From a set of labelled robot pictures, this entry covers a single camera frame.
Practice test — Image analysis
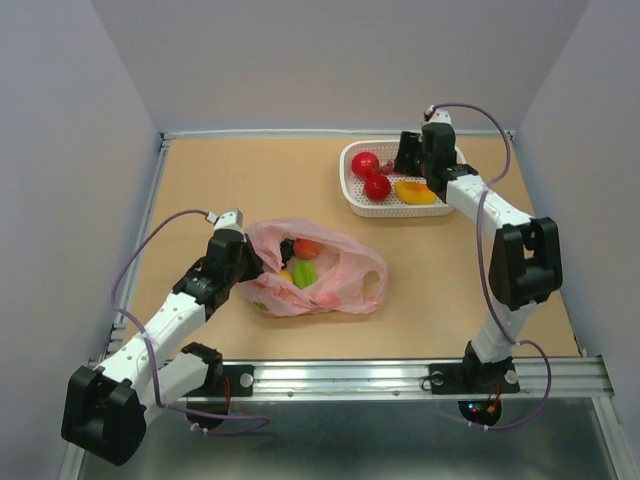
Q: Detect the green starfruit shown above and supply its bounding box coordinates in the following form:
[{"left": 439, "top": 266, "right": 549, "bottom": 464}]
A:
[{"left": 292, "top": 261, "right": 318, "bottom": 289}]

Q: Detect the pink plastic bag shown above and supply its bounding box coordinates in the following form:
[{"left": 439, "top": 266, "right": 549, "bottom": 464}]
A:
[{"left": 237, "top": 217, "right": 389, "bottom": 318}]

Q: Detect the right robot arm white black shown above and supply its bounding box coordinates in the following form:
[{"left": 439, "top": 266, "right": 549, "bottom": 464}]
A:
[{"left": 394, "top": 122, "right": 563, "bottom": 395}]

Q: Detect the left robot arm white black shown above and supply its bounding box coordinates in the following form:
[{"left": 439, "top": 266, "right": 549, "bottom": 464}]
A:
[{"left": 61, "top": 227, "right": 262, "bottom": 466}]

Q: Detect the orange peach fruit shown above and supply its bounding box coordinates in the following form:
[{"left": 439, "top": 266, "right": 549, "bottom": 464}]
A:
[{"left": 293, "top": 238, "right": 323, "bottom": 260}]

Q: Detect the red grape bunch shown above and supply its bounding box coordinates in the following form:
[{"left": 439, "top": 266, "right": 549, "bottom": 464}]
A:
[{"left": 378, "top": 160, "right": 395, "bottom": 175}]

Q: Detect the white plastic basket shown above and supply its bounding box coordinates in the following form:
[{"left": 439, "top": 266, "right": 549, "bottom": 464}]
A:
[{"left": 339, "top": 139, "right": 453, "bottom": 218}]

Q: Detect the orange yellow mango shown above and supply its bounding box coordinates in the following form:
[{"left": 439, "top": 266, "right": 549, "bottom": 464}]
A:
[{"left": 394, "top": 180, "right": 437, "bottom": 205}]

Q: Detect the dark grape bunch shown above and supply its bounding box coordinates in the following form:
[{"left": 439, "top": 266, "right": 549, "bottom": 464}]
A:
[{"left": 280, "top": 238, "right": 295, "bottom": 269}]

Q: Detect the red apple lower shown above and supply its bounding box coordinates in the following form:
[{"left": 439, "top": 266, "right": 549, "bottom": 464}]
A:
[{"left": 363, "top": 174, "right": 391, "bottom": 202}]

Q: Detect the red apple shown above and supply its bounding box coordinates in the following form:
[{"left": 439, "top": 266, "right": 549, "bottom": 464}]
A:
[
  {"left": 363, "top": 174, "right": 391, "bottom": 202},
  {"left": 351, "top": 151, "right": 380, "bottom": 179}
]

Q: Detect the red apple upper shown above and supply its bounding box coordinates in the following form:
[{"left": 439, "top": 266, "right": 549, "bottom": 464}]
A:
[{"left": 351, "top": 151, "right": 380, "bottom": 179}]

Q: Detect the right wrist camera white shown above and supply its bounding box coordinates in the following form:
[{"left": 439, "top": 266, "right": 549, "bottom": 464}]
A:
[{"left": 422, "top": 105, "right": 452, "bottom": 126}]

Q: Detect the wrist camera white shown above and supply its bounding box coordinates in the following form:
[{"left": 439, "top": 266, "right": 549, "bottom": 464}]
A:
[
  {"left": 422, "top": 105, "right": 452, "bottom": 126},
  {"left": 205, "top": 208, "right": 243, "bottom": 234}
]

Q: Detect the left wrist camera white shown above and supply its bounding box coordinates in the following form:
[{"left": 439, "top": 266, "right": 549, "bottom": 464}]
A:
[{"left": 205, "top": 208, "right": 243, "bottom": 234}]

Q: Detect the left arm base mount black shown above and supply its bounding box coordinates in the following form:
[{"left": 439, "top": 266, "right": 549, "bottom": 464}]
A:
[{"left": 186, "top": 363, "right": 255, "bottom": 398}]

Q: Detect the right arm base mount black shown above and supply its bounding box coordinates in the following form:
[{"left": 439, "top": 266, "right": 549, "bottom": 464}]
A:
[{"left": 427, "top": 362, "right": 521, "bottom": 395}]

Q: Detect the aluminium front rail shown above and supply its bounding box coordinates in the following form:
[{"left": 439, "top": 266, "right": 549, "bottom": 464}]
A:
[{"left": 82, "top": 357, "right": 614, "bottom": 401}]

